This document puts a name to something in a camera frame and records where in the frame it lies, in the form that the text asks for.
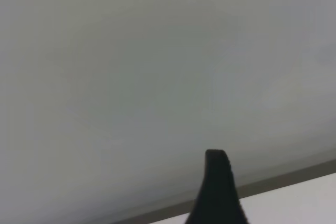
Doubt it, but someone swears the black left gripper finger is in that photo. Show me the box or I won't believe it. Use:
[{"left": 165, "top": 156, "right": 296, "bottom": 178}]
[{"left": 184, "top": 148, "right": 249, "bottom": 224}]

